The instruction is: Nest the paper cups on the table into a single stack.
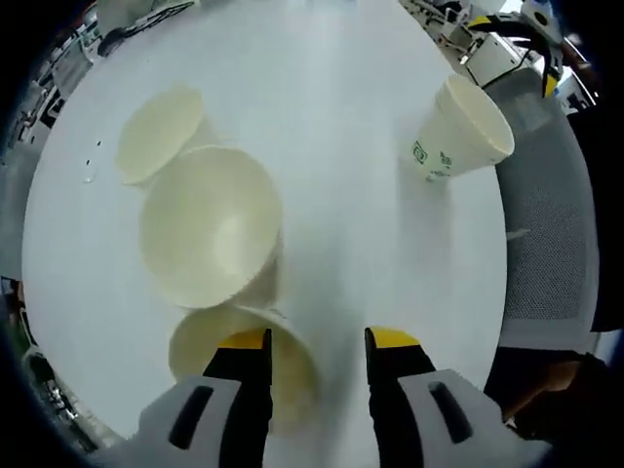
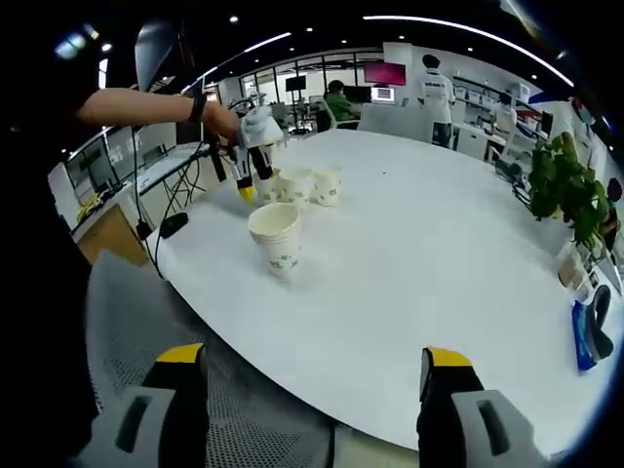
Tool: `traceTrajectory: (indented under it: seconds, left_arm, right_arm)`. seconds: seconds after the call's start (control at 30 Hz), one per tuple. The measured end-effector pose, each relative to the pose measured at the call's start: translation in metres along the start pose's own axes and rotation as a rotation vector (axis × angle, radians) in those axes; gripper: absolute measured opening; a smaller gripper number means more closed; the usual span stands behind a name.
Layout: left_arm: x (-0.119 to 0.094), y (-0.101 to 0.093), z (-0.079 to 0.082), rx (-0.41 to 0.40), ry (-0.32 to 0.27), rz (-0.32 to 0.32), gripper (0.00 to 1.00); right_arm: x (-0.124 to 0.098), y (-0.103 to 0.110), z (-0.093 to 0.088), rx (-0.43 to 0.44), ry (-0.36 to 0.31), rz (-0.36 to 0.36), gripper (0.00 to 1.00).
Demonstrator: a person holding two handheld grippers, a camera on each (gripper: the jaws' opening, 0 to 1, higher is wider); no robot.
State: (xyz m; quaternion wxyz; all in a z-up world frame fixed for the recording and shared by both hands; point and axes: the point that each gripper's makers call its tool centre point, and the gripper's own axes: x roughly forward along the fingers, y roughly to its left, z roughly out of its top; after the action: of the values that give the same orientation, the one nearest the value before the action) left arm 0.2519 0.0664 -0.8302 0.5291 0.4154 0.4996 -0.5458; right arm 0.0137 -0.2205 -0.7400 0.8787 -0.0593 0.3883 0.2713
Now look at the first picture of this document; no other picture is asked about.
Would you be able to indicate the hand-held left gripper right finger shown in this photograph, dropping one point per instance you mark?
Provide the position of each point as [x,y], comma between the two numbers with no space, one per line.
[414,419]

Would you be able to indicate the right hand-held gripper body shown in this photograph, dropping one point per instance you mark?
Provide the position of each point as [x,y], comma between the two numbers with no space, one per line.
[541,17]

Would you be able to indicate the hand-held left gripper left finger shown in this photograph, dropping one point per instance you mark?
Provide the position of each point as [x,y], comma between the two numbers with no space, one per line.
[219,419]

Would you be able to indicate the single white paper cup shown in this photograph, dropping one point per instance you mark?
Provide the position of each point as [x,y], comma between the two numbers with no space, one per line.
[453,141]

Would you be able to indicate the pile of paper cups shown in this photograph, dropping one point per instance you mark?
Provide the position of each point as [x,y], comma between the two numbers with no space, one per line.
[209,229]

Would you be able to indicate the white table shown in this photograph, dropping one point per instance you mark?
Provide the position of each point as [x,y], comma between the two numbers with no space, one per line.
[331,195]

